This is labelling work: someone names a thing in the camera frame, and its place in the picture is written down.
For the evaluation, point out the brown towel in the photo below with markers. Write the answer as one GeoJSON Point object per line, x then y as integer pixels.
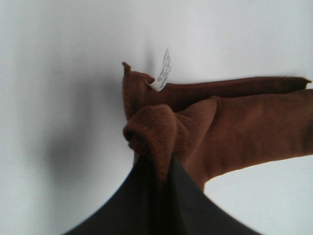
{"type": "Point", "coordinates": [217, 127]}

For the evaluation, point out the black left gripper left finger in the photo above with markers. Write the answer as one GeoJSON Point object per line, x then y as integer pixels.
{"type": "Point", "coordinates": [129, 211]}

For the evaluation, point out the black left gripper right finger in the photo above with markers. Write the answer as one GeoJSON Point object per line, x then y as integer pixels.
{"type": "Point", "coordinates": [187, 211]}

